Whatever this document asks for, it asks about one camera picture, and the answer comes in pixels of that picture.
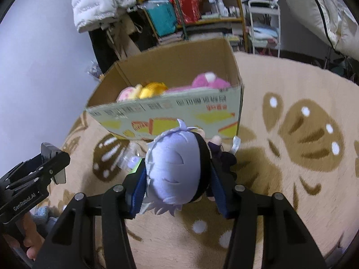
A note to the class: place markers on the white puffer jacket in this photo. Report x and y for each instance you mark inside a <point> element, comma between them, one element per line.
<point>95,2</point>

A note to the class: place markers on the pink bear plush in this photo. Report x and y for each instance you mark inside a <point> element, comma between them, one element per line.
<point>207,82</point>

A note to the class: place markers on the light blue folded cloth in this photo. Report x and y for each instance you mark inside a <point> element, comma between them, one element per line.
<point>263,31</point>

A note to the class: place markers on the white trolley cart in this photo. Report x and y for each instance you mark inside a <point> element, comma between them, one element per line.
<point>265,19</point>

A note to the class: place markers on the beige hanging pants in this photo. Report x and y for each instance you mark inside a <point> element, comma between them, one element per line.
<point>126,39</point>

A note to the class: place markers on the yellow plush toy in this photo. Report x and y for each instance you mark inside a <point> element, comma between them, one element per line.
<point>153,89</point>

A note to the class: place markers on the green pole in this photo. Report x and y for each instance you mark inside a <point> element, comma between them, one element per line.
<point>181,11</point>

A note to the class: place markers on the printed cardboard box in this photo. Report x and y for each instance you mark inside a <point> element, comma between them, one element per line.
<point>174,61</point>

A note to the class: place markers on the dark hanging clothes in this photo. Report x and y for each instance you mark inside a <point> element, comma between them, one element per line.
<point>103,50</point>

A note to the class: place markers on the teal bag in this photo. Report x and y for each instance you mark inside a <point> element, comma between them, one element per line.
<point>162,16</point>

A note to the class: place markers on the group of white cosmetic bottles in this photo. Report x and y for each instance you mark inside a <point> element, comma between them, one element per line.
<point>223,7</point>

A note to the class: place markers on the red gift bag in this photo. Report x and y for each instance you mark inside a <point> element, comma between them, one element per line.
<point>188,7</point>

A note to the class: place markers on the small clear trinket bag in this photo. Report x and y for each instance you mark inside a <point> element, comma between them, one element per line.
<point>95,71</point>

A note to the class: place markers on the white-haired plush doll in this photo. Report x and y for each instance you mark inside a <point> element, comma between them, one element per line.
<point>174,171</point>

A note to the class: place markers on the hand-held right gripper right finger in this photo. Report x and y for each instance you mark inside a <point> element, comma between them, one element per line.
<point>221,199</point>

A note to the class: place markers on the beige flower printed blanket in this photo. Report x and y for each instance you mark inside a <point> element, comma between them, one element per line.
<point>294,173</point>

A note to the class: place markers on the cream recliner chair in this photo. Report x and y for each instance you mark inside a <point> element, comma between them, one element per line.
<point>331,11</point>

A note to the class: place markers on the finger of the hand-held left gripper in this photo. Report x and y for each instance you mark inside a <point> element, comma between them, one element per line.
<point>50,150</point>
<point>59,162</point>

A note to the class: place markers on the wooden shelf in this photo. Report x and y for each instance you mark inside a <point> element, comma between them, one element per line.
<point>221,21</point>

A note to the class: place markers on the person's left hand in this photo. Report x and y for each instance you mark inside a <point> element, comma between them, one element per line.
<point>32,238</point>

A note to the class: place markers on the green tissue packet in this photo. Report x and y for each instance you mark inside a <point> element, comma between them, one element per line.
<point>133,161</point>

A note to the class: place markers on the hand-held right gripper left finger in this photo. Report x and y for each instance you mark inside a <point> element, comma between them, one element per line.
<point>137,199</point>

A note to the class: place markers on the stack of books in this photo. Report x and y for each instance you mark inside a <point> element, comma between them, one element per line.
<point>171,37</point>

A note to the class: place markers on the pink cylinder pig plush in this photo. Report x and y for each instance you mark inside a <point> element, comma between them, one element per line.
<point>127,94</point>

